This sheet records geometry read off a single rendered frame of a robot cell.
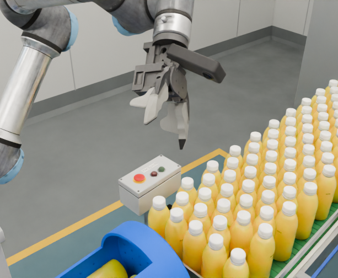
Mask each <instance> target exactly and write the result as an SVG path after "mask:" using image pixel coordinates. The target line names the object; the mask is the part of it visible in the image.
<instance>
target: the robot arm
mask: <svg viewBox="0 0 338 278"><path fill-rule="evenodd" d="M194 1H195V0H0V10H1V12H2V14H3V15H4V16H5V17H6V19H7V20H8V21H10V22H11V23H12V24H13V25H15V26H17V27H18V28H20V29H21V30H23V32H22V35H21V37H20V39H21V41H22V43H23V47H22V49H21V52H20V54H19V56H18V58H17V61H16V63H15V65H14V67H13V70H12V72H11V74H10V76H9V79H8V81H7V84H6V86H5V88H4V90H3V93H2V95H1V97H0V184H6V183H8V182H9V181H11V180H12V179H13V178H14V177H15V176H16V175H17V174H18V173H19V171H20V169H21V167H22V165H23V161H24V160H23V158H24V152H23V150H22V149H21V148H20V147H21V145H22V141H21V139H20V136H19V135H20V133H21V131H22V128H23V126H24V124H25V121H26V119H27V117H28V115H29V112H30V109H31V107H32V105H33V103H34V100H35V98H36V96H37V93H38V91H39V89H40V87H41V84H42V82H43V80H44V77H45V75H46V72H47V70H48V68H49V66H50V63H51V61H52V59H53V58H55V57H59V56H60V54H61V52H66V51H68V50H69V49H70V48H71V46H73V44H74V43H75V41H76V38H77V35H78V29H79V24H78V20H77V17H76V16H75V15H74V14H73V13H72V12H71V11H69V10H68V9H67V8H66V7H65V6H64V5H69V4H78V3H86V2H94V3H95V4H97V5H98V6H100V7H101V8H102V9H104V10H105V11H107V12H108V13H109V14H111V15H112V22H113V24H114V26H115V27H116V28H117V30H118V32H119V33H120V34H122V35H124V36H132V35H138V34H142V33H144V32H146V31H148V30H151V29H153V37H152V39H153V41H152V42H144V44H143V49H144V50H145V52H146V53H147V56H146V64H145V65H138V66H135V74H134V78H133V86H132V91H135V93H136V94H138V95H139V96H140V97H138V98H134V99H132V100H131V101H130V105H131V106H133V107H137V108H142V109H145V114H144V125H148V124H149V123H150V122H152V121H153V120H155V119H156V118H157V115H158V111H159V110H160V109H161V108H162V104H163V103H164V102H165V101H174V102H172V103H169V105H168V115H167V116H166V117H165V118H163V119H161V121H160V126H161V128H162V129H163V130H165V131H169V132H173V133H177V134H179V146H180V149H184V147H185V144H186V141H187V134H188V130H189V113H190V106H189V96H188V93H187V80H186V76H185V75H186V71H185V70H184V69H186V70H189V71H191V72H193V73H196V74H198V75H200V76H203V77H205V78H206V79H208V80H212V81H214V82H216V83H221V82H222V81H223V79H224V78H225V76H226V72H225V70H224V69H223V67H222V65H221V64H220V62H218V61H216V60H213V59H211V58H208V57H206V56H204V55H201V54H198V53H196V52H193V51H191V50H188V47H189V44H190V38H191V27H192V16H193V11H194ZM183 68H184V69H183ZM175 102H177V103H175Z"/></svg>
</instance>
